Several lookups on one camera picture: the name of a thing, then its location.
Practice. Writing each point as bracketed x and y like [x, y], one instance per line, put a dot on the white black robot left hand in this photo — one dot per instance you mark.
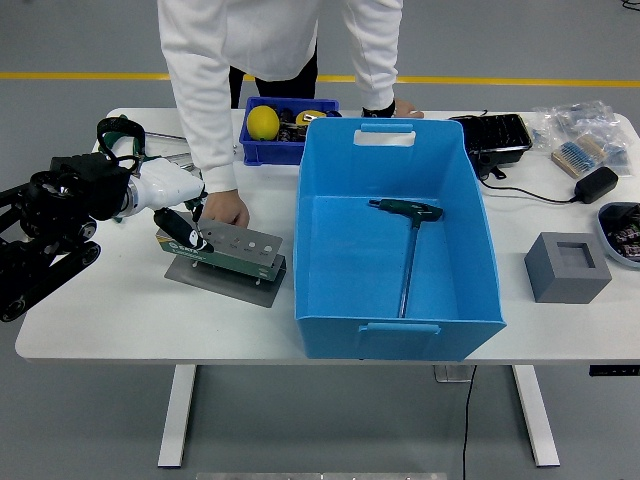
[170, 187]

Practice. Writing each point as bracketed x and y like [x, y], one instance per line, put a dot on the person's right hand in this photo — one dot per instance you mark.
[225, 207]

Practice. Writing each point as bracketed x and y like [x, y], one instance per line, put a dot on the person's left hand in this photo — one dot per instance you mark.
[406, 110]

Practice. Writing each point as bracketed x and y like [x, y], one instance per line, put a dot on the green metal hex key stand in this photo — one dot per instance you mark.
[235, 260]

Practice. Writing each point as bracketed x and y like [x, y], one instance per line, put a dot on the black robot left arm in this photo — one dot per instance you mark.
[60, 200]

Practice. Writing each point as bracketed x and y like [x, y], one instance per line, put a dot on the person's right forearm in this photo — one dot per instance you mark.
[210, 140]

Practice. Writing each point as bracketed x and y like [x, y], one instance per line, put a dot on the person's left forearm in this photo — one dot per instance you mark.
[377, 75]

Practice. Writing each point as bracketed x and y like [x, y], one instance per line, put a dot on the large blue folding box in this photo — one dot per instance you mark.
[350, 260]

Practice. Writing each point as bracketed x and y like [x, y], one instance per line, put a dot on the small dark blue parts bin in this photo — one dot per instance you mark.
[270, 152]

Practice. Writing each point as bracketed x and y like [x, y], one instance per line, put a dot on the yellow lemon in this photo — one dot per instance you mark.
[262, 122]

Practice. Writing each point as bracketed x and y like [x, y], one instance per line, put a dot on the black plastic tray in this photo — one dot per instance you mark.
[500, 132]

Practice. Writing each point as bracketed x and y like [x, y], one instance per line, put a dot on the yellow tape measure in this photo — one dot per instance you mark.
[307, 117]

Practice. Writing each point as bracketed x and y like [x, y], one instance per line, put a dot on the black parts in bin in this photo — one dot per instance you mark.
[290, 131]

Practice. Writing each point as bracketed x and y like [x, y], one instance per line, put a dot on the person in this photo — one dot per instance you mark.
[265, 30]

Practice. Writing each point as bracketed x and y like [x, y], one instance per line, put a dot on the clear plastic component bags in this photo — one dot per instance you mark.
[585, 117]

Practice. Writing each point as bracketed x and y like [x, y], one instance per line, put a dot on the blue resistor strip bundle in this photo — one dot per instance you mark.
[580, 155]

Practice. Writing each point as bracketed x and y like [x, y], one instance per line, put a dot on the black power adapter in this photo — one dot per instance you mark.
[597, 184]

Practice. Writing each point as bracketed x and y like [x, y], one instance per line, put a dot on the white table leg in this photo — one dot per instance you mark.
[537, 415]
[177, 415]

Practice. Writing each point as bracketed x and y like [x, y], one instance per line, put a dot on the grey cube block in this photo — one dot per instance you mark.
[555, 280]

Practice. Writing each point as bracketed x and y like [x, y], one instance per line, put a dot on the light blue bowl with parts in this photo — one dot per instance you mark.
[606, 239]

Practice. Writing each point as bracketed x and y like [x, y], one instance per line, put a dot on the metal plate under table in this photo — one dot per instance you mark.
[452, 374]

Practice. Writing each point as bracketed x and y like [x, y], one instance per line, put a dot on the black table control panel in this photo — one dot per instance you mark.
[614, 371]

